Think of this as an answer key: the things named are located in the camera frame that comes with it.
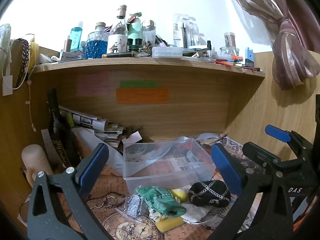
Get pink cylindrical cup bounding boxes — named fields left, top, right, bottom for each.
left=21, top=144, right=54, bottom=188

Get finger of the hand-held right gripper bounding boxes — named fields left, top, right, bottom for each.
left=242, top=142, right=304, bottom=172
left=264, top=124, right=314, bottom=155

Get purple curtain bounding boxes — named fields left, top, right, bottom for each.
left=221, top=0, right=320, bottom=91

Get wooden shelf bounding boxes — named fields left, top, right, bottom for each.
left=10, top=40, right=267, bottom=155

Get clear bottle with white label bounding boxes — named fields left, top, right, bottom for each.
left=108, top=5, right=129, bottom=54

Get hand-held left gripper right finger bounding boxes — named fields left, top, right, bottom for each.
left=207, top=143, right=293, bottom=240

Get yellow tape roll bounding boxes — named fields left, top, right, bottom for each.
left=28, top=42, right=40, bottom=73

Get printed vintage table cover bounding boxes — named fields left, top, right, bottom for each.
left=17, top=135, right=263, bottom=240

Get black lace band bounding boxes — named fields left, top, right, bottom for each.
left=12, top=38, right=30, bottom=90

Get blue liquid bottle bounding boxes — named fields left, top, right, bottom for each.
left=69, top=21, right=84, bottom=52

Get beige cord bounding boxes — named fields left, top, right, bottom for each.
left=25, top=79, right=37, bottom=132

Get packaged tool set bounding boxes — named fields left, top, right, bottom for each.
left=173, top=14, right=198, bottom=48

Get white paper tag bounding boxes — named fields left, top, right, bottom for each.
left=2, top=65, right=13, bottom=97

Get blue and white box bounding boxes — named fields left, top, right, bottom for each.
left=245, top=47, right=255, bottom=67

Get black and gold pen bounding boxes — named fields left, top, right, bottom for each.
left=102, top=52, right=133, bottom=59

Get yellow sponge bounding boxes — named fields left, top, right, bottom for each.
left=155, top=216, right=186, bottom=233

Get stack of papers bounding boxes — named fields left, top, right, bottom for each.
left=58, top=105, right=130, bottom=147

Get clear flat plastic box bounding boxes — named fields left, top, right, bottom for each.
left=151, top=46, right=183, bottom=58

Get glass bottle with blue beads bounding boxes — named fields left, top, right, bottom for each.
left=86, top=22, right=109, bottom=59

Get pink sticky note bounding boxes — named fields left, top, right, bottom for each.
left=76, top=72, right=111, bottom=97

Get small yellow soft ball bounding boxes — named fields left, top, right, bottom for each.
left=171, top=189, right=188, bottom=202

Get clear plastic container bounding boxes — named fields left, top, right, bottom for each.
left=122, top=136, right=217, bottom=193

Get glass jar with silver lid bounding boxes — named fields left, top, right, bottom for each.
left=141, top=20, right=157, bottom=46

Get green sticky note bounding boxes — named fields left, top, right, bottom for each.
left=119, top=80, right=159, bottom=88

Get green cloth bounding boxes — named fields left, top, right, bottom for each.
left=136, top=186, right=187, bottom=218

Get clear bag with dark glitter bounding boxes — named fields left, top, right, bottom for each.
left=117, top=194, right=151, bottom=223

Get orange sticky note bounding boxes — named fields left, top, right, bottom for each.
left=116, top=88, right=170, bottom=105

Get black studded pouch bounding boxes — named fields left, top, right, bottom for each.
left=187, top=180, right=232, bottom=208

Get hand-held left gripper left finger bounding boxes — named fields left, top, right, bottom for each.
left=27, top=143, right=113, bottom=240

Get mint green pump bottle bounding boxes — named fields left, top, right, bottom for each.
left=127, top=12, right=143, bottom=48

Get small bowl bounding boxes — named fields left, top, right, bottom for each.
left=126, top=146, right=148, bottom=161

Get white knit cloth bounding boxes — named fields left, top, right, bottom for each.
left=0, top=24, right=12, bottom=55

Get clear glass jar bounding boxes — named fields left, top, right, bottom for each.
left=223, top=32, right=237, bottom=55

